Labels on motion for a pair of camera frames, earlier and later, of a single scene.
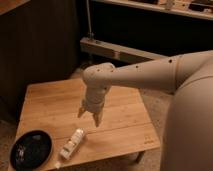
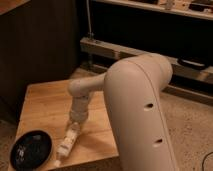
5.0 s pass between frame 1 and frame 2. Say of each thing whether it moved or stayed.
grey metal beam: stayed
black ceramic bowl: stayed
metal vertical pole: stayed
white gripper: moved
